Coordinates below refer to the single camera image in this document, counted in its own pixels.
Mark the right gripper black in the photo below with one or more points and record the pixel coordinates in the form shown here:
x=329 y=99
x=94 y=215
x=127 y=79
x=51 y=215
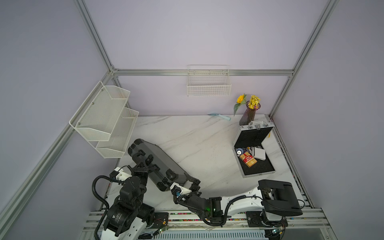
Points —
x=184 y=200

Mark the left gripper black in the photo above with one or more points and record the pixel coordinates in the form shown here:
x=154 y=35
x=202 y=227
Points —
x=137 y=171

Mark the dark grey poker case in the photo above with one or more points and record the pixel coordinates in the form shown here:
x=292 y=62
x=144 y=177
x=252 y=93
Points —
x=165 y=171

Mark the silver aluminium poker case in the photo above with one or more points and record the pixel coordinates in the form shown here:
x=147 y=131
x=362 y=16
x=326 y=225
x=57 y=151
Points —
x=248 y=148

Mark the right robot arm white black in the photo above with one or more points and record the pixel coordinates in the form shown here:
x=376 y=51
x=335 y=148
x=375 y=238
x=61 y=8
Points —
x=275 y=199

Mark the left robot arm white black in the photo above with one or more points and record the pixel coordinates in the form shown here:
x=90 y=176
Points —
x=128 y=217

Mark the red playing card box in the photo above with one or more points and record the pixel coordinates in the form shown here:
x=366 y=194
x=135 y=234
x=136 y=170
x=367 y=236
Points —
x=248 y=159

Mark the blue dealer chip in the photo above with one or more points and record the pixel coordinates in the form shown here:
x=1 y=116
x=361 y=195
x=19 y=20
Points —
x=240 y=151

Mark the white card deck box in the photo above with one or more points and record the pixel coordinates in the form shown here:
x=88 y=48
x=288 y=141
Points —
x=259 y=153

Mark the white mesh two-tier shelf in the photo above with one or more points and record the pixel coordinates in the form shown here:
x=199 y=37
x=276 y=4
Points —
x=105 y=121

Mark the light blue plastic tool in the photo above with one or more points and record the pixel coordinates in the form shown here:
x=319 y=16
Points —
x=221 y=116

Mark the purple glass vase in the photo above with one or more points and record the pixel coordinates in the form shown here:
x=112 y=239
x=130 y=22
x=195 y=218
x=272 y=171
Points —
x=249 y=114

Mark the yellow sunflower with leaf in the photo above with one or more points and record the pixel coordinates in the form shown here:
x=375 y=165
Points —
x=240 y=101

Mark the yellow flower bunch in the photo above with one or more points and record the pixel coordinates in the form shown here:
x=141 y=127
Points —
x=254 y=103

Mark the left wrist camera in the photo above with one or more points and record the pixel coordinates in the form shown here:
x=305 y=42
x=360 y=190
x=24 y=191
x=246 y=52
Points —
x=119 y=174

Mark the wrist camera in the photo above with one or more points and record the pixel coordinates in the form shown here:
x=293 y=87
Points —
x=119 y=174
x=178 y=190

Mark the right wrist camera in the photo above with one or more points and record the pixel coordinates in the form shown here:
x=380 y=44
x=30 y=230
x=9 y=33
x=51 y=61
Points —
x=178 y=190

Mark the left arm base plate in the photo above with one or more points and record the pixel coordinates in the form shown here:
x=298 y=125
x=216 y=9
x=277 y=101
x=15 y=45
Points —
x=159 y=219

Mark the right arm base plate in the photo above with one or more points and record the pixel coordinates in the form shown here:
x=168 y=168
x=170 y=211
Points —
x=259 y=219

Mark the aluminium frame rail structure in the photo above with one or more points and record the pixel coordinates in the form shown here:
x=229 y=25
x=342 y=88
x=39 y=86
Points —
x=22 y=197

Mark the white wire wall basket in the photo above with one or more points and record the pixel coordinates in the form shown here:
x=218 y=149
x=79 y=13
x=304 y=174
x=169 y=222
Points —
x=208 y=81

